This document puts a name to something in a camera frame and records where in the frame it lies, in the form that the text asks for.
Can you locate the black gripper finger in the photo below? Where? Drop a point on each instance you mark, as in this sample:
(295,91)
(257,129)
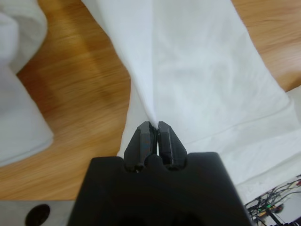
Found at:
(141,146)
(170,146)

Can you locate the white Unitree print t-shirt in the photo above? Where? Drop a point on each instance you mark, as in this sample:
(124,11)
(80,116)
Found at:
(200,70)

